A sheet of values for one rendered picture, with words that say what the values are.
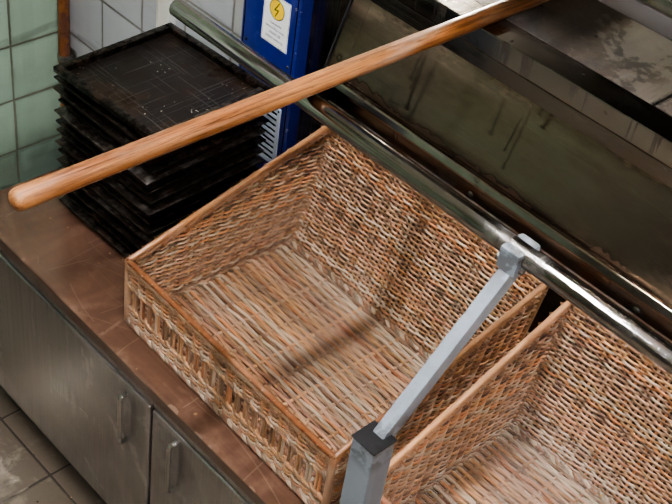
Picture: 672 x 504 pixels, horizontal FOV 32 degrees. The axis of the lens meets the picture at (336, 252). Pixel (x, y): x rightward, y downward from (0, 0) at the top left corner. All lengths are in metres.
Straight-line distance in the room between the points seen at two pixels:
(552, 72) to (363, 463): 0.70
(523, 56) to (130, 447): 1.02
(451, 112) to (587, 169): 0.27
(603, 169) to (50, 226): 1.09
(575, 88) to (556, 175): 0.16
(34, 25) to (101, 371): 1.05
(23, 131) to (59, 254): 0.84
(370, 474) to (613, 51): 0.82
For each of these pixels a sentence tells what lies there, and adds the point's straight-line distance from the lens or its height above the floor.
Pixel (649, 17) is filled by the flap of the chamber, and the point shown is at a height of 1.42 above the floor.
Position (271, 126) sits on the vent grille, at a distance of 2.39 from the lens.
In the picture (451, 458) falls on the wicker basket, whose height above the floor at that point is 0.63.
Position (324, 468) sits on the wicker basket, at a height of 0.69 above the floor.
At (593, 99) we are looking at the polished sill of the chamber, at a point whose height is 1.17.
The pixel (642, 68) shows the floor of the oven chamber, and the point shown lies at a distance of 1.95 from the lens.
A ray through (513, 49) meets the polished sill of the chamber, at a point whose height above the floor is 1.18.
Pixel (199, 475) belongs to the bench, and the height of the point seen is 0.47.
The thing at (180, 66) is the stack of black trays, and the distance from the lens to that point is 2.27.
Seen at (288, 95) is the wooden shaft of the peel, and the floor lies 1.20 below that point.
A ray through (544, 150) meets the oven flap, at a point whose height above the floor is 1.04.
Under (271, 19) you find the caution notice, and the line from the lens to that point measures 2.29.
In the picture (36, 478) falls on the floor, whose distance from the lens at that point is 2.69.
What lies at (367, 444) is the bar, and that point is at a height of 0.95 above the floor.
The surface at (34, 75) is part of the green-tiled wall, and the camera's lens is 3.04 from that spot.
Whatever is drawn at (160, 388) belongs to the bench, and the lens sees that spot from 2.07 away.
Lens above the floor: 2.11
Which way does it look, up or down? 40 degrees down
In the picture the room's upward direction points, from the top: 9 degrees clockwise
